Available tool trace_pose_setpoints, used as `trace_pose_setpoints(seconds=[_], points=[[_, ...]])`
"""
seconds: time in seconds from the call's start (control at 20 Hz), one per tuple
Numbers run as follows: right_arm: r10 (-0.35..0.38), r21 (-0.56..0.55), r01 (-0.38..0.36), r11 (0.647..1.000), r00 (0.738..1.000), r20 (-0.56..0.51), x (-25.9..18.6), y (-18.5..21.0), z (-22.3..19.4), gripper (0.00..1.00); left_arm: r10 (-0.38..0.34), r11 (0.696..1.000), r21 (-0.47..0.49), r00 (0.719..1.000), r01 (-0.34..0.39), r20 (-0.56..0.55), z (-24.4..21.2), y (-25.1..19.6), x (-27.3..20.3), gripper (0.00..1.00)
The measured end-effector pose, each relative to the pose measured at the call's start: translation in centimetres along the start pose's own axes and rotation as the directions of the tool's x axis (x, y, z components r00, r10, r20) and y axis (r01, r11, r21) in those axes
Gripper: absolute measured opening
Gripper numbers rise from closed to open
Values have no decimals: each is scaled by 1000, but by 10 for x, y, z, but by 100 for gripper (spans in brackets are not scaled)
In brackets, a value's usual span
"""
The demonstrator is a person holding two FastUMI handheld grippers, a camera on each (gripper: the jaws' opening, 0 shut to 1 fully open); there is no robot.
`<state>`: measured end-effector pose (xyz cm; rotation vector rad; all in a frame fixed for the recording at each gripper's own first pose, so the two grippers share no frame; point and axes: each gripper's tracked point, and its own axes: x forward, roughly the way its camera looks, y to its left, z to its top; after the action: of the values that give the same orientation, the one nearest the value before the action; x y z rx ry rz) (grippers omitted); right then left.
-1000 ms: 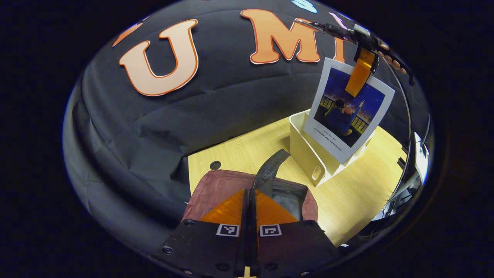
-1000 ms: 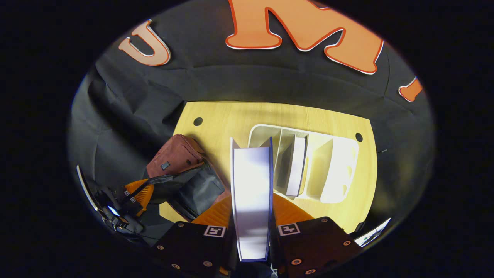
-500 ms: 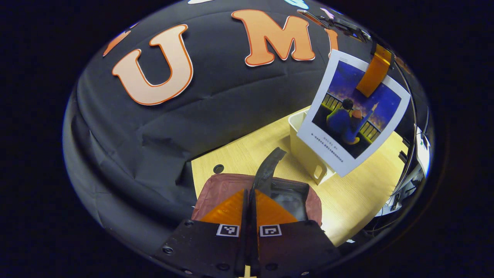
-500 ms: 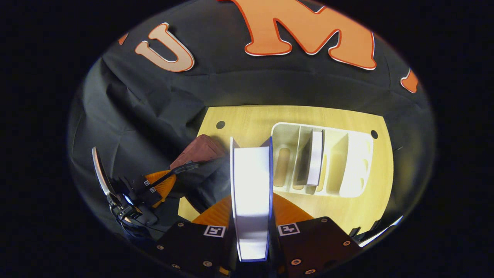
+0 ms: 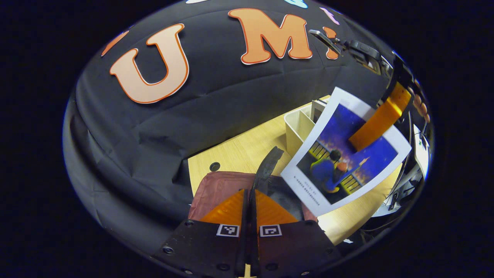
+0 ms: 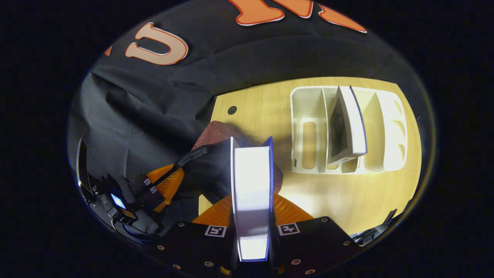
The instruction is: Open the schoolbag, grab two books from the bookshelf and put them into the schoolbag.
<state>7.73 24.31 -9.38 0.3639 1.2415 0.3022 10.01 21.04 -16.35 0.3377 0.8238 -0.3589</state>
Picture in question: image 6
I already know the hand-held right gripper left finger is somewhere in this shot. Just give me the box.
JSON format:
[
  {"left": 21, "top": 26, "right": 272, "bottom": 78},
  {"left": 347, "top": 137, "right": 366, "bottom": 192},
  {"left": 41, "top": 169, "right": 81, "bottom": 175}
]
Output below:
[{"left": 149, "top": 194, "right": 239, "bottom": 278}]

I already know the maroon schoolbag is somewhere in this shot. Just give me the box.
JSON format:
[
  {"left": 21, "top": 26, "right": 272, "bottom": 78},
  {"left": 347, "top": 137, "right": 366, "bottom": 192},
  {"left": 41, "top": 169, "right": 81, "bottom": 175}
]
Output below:
[{"left": 174, "top": 120, "right": 284, "bottom": 205}]

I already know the white plastic bookshelf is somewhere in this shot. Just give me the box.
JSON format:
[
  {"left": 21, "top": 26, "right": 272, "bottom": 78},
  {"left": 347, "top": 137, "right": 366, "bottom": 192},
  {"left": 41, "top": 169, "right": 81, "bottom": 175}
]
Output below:
[{"left": 289, "top": 86, "right": 408, "bottom": 174}]

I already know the blue spine book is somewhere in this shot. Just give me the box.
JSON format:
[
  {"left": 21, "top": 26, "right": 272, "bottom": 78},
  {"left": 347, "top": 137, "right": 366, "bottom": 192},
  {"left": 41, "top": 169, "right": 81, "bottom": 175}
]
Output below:
[{"left": 230, "top": 136, "right": 274, "bottom": 262}]

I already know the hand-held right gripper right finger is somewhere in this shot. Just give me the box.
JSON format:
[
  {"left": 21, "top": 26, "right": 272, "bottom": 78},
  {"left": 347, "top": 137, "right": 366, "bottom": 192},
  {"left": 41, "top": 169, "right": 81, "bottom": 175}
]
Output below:
[{"left": 269, "top": 193, "right": 361, "bottom": 278}]

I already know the black backdrop cloth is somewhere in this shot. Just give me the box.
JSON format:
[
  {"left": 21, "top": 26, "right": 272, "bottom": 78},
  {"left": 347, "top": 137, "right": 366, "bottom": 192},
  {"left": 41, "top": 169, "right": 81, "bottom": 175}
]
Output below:
[{"left": 68, "top": 0, "right": 436, "bottom": 240}]

